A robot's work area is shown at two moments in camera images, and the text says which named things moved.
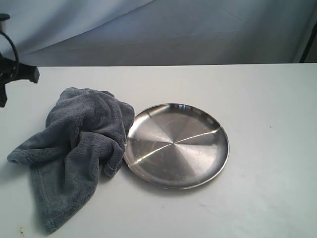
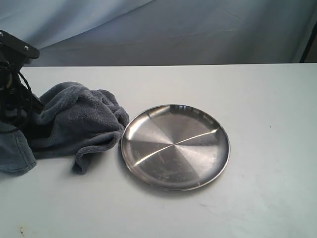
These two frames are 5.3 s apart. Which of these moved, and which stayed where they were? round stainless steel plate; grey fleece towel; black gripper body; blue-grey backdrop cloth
Moved: black gripper body; grey fleece towel
Stayed: round stainless steel plate; blue-grey backdrop cloth
